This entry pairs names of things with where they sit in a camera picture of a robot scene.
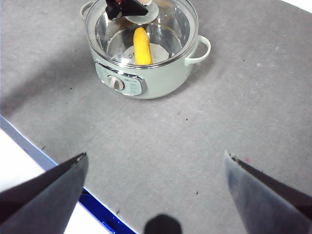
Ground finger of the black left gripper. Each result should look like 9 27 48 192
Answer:
105 0 150 20

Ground sage green electric pot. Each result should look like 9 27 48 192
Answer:
79 0 212 100

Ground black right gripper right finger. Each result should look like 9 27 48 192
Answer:
224 150 312 234

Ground blue table edge strip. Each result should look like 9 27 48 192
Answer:
0 115 138 234

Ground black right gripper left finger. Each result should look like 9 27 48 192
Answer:
0 152 89 234

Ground glass lid with green knob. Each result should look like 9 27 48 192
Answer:
84 0 199 70

